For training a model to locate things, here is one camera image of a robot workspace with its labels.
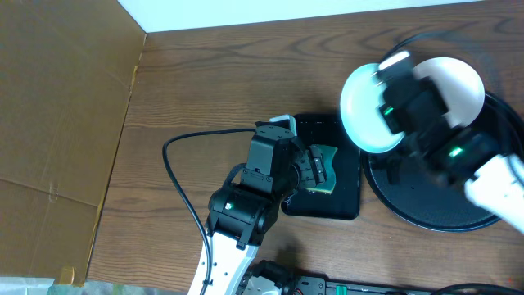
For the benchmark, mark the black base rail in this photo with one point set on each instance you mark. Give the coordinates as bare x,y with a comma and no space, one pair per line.
268,277

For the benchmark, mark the white plate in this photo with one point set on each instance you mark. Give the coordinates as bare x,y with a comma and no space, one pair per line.
361,97
459,85

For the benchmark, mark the green yellow sponge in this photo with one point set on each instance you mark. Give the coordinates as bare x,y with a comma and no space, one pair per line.
328,154

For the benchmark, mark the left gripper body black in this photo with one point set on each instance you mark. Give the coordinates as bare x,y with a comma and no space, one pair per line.
313,171

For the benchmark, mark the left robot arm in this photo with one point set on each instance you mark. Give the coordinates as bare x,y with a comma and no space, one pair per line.
243,210

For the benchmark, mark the black rectangular tray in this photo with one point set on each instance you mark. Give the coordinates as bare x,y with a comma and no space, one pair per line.
343,202

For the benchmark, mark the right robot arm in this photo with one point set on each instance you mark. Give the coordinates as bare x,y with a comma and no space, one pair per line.
442,177

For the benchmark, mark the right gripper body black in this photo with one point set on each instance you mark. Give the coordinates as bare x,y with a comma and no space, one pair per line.
393,82

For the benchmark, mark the brown cardboard panel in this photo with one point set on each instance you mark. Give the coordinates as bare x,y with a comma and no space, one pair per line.
67,72

